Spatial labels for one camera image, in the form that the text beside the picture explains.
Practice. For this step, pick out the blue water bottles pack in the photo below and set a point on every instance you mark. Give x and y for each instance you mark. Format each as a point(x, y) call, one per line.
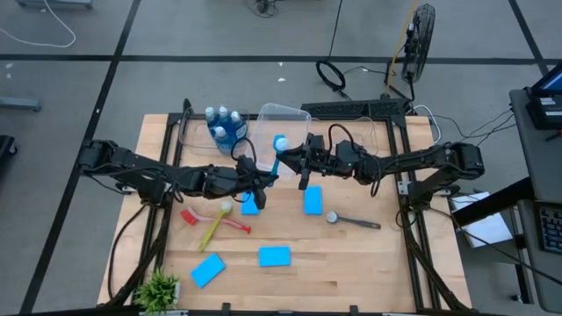
point(193, 131)

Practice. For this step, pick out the black floor fan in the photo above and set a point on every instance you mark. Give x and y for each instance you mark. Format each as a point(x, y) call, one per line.
point(419, 39)

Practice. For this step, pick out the grey metal floor base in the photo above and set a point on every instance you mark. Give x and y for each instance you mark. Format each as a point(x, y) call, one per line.
point(19, 104)

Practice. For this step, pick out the black ridged panel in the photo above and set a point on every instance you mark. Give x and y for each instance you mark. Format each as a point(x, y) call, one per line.
point(351, 109)

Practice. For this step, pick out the black keyboard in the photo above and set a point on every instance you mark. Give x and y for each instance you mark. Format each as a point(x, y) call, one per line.
point(552, 228)

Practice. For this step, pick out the white mounting bracket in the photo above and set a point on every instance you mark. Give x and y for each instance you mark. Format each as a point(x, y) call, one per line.
point(403, 188)

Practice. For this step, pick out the black laptop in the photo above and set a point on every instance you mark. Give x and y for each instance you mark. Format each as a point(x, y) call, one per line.
point(546, 112)

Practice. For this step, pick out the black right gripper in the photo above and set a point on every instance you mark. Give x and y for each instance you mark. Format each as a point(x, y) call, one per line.
point(317, 162)

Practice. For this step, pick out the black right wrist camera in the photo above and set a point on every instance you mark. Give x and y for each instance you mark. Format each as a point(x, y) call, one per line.
point(317, 142)

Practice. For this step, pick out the blue dish brush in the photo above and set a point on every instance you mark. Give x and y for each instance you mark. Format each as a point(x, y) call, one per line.
point(276, 164)

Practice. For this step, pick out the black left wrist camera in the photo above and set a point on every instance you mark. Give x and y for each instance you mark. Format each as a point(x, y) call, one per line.
point(246, 164)

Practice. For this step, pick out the grey metal spoon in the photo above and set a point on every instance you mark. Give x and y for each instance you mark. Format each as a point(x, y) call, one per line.
point(351, 220)

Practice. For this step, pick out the small green potted plant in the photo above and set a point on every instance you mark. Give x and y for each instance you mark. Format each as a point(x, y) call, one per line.
point(157, 292)

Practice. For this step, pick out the red and pink dish brush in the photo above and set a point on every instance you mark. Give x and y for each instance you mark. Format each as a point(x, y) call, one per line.
point(189, 216)

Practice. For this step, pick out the yellow-green dish brush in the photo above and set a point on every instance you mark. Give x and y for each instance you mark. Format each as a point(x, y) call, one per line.
point(211, 230)

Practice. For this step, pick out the clear plastic tub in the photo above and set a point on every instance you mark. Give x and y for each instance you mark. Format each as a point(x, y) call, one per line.
point(285, 120)

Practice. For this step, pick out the blue Dawn dish soap bottle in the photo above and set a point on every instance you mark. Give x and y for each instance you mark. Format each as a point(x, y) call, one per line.
point(238, 127)
point(223, 115)
point(211, 117)
point(223, 140)

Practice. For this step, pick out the black desk support bar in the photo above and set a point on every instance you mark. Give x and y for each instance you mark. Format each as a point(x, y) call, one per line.
point(492, 202)

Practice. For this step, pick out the white paper sheet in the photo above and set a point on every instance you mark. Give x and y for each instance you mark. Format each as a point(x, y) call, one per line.
point(487, 230)

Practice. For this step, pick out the black aluminium table frame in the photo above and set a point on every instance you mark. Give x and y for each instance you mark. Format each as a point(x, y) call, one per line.
point(397, 131)

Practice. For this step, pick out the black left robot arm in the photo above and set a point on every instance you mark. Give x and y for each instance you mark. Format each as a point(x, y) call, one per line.
point(131, 169)

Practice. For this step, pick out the grey side desk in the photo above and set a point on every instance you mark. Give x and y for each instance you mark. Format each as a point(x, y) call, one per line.
point(540, 167)

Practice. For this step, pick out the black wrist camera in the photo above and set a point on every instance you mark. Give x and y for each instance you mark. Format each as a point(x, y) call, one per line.
point(317, 142)
point(246, 164)

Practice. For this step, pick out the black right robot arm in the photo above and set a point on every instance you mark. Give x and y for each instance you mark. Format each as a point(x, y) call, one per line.
point(417, 160)

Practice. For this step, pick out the blue cellulose sponge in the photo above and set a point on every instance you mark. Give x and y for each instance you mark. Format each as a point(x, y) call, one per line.
point(313, 200)
point(274, 256)
point(249, 206)
point(207, 270)

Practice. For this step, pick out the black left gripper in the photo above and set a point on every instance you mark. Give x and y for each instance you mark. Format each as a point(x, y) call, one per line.
point(250, 182)

